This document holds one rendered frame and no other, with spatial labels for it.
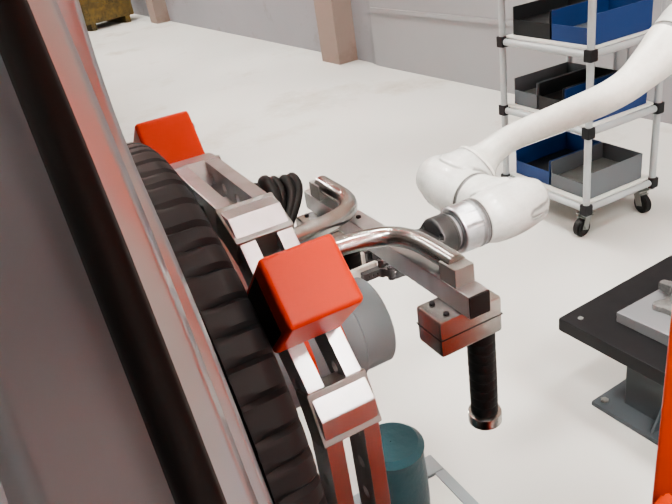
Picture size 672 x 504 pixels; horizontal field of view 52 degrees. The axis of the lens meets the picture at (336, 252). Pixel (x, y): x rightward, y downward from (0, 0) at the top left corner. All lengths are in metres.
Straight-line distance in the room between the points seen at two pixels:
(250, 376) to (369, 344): 0.35
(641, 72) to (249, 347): 1.03
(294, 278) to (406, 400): 1.58
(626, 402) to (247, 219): 1.59
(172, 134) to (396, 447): 0.51
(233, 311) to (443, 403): 1.57
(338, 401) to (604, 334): 1.30
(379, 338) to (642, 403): 1.26
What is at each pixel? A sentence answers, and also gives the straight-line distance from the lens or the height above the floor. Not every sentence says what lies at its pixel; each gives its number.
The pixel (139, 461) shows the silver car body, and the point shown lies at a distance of 0.30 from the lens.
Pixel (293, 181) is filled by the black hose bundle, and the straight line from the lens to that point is 1.01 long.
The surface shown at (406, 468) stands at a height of 0.73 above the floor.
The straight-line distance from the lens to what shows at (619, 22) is 2.84.
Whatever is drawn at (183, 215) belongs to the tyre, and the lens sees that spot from 0.67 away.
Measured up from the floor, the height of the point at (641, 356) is 0.30.
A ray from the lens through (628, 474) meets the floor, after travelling 1.97.
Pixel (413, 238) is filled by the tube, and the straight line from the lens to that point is 0.85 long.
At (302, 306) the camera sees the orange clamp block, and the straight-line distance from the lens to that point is 0.59.
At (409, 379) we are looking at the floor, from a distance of 2.23.
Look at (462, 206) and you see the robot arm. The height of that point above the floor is 0.87.
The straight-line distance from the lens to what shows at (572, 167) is 3.15.
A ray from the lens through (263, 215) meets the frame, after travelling 0.72.
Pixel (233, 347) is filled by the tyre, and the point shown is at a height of 1.07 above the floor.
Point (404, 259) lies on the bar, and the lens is 0.88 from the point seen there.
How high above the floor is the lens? 1.40
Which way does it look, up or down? 28 degrees down
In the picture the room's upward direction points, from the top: 9 degrees counter-clockwise
